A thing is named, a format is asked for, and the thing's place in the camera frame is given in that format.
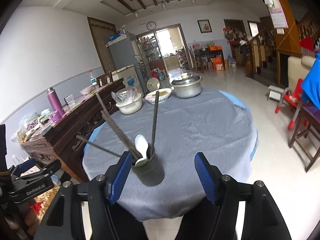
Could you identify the wall calendar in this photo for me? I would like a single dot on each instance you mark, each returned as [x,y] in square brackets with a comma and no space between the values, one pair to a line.
[276,13]

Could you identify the clear plastic water bottle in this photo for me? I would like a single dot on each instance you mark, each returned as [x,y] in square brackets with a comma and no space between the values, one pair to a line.
[93,79]

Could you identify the white electric fan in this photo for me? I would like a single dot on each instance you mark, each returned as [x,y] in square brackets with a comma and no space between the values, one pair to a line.
[153,84]

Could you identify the clear plastic cup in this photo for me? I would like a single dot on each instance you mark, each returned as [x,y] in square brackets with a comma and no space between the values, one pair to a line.
[69,100]

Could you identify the blue cloth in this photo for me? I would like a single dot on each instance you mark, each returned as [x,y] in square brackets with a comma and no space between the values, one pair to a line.
[311,84]

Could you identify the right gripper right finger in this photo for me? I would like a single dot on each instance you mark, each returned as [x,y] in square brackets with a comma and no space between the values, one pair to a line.
[223,193]

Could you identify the white chest freezer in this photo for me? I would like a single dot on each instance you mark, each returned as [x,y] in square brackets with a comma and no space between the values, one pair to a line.
[129,76]

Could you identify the white ceramic spoon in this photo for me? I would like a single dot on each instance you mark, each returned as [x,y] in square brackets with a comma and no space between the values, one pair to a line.
[141,145]

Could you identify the round wall clock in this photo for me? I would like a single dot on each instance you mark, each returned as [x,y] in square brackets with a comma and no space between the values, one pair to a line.
[151,25]

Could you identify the person's left hand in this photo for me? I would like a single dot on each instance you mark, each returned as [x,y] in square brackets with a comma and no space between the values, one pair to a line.
[30,218]

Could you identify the aluminium pot with lid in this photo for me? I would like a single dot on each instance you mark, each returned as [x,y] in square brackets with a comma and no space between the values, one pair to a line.
[188,85]

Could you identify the framed wall picture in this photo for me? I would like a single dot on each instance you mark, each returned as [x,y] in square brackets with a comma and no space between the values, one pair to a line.
[204,26]

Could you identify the grey tablecloth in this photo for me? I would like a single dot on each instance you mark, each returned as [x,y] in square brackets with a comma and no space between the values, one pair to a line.
[214,123]

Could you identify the dark carved wooden sideboard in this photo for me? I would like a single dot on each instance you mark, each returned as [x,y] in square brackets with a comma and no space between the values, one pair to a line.
[59,141]

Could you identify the dark grey utensil holder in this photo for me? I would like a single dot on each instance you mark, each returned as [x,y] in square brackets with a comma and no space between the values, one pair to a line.
[152,172]

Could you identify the purple thermos bottle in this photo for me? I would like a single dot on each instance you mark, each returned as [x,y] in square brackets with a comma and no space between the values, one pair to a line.
[55,103]

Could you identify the white bowl with plastic bag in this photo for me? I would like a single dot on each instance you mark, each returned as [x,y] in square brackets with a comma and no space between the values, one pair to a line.
[128,100]

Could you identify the small white step stool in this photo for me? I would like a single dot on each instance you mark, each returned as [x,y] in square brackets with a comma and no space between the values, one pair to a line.
[274,92]

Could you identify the dark dining table far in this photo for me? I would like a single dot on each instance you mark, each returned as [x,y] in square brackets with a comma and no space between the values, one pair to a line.
[206,56]

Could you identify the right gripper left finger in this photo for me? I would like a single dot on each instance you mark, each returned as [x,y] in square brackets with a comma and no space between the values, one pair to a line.
[103,192]

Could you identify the grey refrigerator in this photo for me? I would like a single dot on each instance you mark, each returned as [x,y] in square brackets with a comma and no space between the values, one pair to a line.
[125,51]

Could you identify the wooden stair railing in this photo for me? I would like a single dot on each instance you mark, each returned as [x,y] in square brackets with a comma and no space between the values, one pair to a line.
[261,57]

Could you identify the wrapped bowl of food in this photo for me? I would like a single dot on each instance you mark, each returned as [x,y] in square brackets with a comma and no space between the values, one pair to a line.
[163,95]

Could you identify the red plastic child chair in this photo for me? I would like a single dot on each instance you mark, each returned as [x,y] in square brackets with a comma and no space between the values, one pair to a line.
[293,98]

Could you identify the dark wooden chair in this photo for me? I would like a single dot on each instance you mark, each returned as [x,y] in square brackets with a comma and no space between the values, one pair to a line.
[308,122]

